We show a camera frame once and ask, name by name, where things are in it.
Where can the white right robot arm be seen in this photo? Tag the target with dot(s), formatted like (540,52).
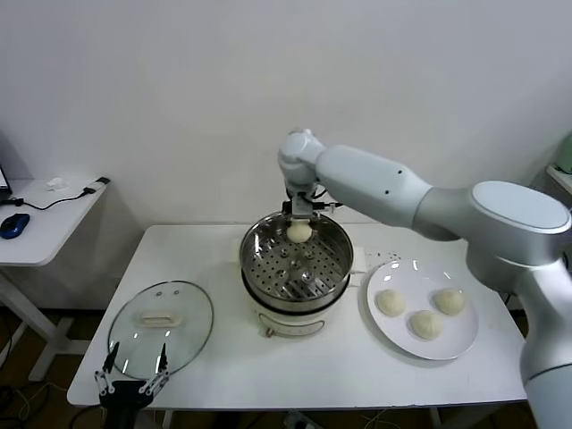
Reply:
(380,183)

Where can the black laptop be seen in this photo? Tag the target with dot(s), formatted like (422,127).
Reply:
(3,181)

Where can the stainless steel steamer basket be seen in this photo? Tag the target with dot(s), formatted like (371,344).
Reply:
(290,305)

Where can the blue computer mouse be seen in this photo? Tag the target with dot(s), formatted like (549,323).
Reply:
(15,225)

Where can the pale green container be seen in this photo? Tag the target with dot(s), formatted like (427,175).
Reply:
(566,154)

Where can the white floor power strip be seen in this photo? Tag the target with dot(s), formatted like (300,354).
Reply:
(298,421)

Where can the white steamed baozi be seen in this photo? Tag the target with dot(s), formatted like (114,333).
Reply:
(426,325)
(392,304)
(449,300)
(298,232)

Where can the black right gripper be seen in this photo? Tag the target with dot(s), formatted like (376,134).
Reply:
(287,208)

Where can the small white crumpled tissue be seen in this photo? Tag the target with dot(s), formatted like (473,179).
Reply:
(56,184)

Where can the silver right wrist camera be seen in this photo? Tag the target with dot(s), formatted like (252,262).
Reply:
(302,206)

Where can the white shelf board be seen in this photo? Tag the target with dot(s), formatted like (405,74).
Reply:
(561,175)

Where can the small black adapter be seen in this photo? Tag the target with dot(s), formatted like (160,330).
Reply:
(103,181)

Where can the white round plate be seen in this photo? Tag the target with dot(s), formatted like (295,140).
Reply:
(393,277)

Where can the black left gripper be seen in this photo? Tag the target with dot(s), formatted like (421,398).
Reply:
(123,395)

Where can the white side desk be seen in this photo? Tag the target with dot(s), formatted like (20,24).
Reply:
(49,228)

